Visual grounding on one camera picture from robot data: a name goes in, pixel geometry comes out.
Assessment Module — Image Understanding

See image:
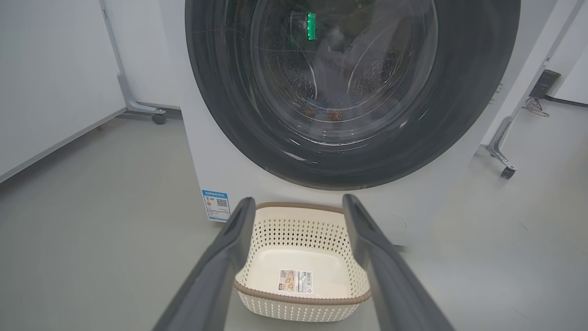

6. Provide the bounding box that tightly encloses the washing machine door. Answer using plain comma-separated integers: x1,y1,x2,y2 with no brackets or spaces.
185,0,521,191

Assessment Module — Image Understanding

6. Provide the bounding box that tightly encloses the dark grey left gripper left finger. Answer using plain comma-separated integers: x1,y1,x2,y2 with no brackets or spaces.
152,197,256,331

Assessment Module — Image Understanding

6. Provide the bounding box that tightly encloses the blue bear-print garment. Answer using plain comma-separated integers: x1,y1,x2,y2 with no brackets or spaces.
299,90,363,122

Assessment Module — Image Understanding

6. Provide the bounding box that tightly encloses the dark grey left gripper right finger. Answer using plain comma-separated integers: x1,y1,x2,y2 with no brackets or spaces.
342,194,455,331

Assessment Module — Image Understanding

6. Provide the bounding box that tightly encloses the blue energy label sticker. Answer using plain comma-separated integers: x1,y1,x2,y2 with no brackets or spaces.
201,189,231,223

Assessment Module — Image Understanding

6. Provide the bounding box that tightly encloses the white front-load washing machine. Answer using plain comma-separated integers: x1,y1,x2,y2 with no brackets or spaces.
158,0,559,246

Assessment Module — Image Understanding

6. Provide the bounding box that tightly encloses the white partition panel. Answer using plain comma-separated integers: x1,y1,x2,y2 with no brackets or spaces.
0,0,127,184

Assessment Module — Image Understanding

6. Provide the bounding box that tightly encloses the black wall box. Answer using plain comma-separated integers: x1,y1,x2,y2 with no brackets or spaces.
528,69,562,99

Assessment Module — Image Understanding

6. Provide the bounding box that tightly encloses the barcode basket label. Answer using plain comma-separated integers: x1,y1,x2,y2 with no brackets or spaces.
278,269,316,296

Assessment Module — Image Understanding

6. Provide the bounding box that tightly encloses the grey wheeled stand leg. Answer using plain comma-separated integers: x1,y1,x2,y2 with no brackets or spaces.
486,0,586,180
99,0,167,125

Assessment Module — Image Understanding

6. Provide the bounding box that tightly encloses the cream perforated laundry basket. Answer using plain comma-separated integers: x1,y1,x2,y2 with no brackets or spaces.
233,202,372,322

